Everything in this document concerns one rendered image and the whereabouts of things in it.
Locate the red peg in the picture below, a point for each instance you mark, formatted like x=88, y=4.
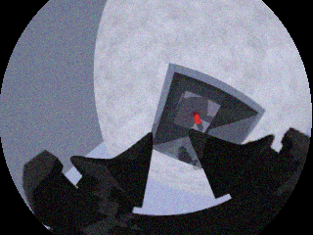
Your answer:
x=197, y=118

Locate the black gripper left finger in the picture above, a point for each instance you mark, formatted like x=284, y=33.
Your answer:
x=128, y=172

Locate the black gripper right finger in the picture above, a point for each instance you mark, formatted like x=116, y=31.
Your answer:
x=224, y=162

